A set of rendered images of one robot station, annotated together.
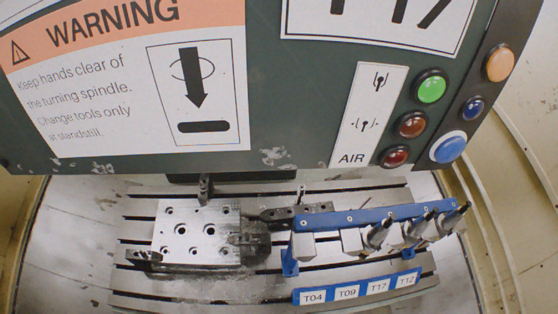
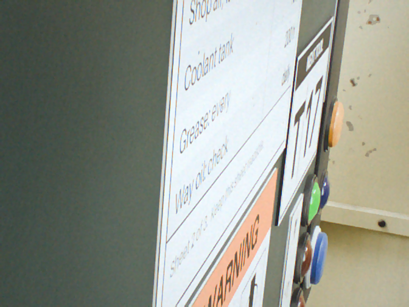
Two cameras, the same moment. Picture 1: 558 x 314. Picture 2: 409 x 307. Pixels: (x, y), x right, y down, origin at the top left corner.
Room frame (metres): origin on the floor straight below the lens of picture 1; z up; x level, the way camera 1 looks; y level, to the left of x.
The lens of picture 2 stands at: (0.01, 0.33, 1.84)
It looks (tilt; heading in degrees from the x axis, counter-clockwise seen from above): 19 degrees down; 292
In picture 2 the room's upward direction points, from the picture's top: 5 degrees clockwise
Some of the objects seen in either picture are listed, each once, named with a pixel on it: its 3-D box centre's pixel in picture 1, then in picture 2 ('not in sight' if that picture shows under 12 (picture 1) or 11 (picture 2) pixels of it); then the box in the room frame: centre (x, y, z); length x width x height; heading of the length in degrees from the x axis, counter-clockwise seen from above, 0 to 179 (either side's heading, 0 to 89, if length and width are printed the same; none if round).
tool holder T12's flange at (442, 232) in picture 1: (444, 225); not in sight; (0.24, -0.45, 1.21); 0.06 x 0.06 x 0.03
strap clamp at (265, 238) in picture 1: (250, 242); not in sight; (0.28, 0.07, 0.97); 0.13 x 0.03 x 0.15; 97
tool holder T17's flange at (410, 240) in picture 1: (412, 232); not in sight; (0.23, -0.34, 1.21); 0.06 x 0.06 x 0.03
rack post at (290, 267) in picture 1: (294, 248); not in sight; (0.25, -0.06, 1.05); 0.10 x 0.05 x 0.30; 7
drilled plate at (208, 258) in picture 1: (197, 232); not in sight; (0.30, 0.25, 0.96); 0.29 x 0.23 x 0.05; 97
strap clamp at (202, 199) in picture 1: (205, 192); not in sight; (0.45, 0.25, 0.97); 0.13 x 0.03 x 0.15; 7
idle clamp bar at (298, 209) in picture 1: (297, 214); not in sight; (0.41, -0.08, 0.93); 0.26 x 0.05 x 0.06; 102
